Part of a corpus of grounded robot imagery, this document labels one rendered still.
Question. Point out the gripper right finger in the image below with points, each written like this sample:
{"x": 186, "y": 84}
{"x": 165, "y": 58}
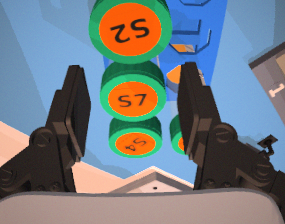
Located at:
{"x": 228, "y": 163}

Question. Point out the blue tube rack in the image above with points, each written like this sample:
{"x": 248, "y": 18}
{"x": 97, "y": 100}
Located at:
{"x": 209, "y": 12}

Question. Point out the blue flat mat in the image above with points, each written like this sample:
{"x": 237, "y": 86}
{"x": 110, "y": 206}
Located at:
{"x": 39, "y": 39}

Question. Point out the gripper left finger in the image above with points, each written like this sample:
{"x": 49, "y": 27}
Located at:
{"x": 61, "y": 140}

